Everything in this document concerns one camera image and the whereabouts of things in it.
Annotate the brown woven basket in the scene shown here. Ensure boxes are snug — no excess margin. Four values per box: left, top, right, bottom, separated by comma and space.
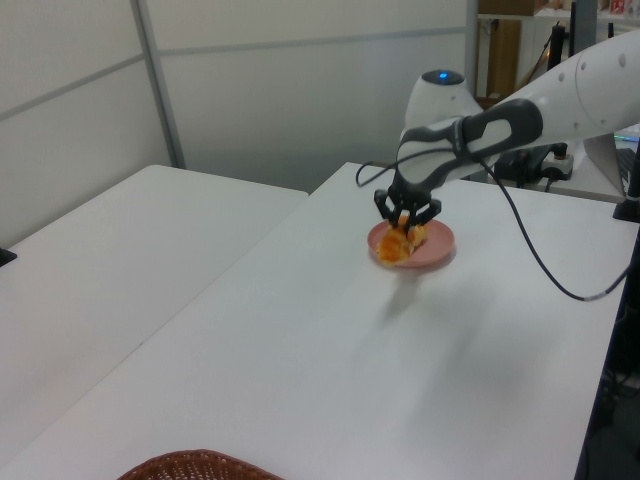
117, 448, 287, 480

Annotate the white emergency stop box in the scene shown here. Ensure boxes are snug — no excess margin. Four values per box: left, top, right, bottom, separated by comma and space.
542, 143, 574, 181

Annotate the brown cardboard box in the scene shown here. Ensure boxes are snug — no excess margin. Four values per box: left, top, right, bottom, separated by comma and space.
477, 19, 521, 99

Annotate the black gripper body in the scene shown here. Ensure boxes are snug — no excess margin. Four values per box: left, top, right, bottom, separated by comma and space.
389, 183, 432, 214

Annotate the white laptop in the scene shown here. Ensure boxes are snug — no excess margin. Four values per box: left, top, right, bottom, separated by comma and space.
582, 130, 640, 201

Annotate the pink plate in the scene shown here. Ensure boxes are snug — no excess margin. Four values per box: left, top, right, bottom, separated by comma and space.
367, 219, 457, 270

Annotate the white side table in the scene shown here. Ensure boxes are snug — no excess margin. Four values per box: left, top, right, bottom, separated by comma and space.
0, 164, 309, 454

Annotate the braided toy bread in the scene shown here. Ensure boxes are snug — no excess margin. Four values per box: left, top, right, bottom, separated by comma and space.
375, 222, 416, 265

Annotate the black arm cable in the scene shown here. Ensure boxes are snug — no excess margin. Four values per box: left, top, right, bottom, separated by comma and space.
355, 158, 631, 302

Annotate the black power box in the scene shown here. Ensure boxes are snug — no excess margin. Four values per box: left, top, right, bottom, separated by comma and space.
497, 147, 547, 189

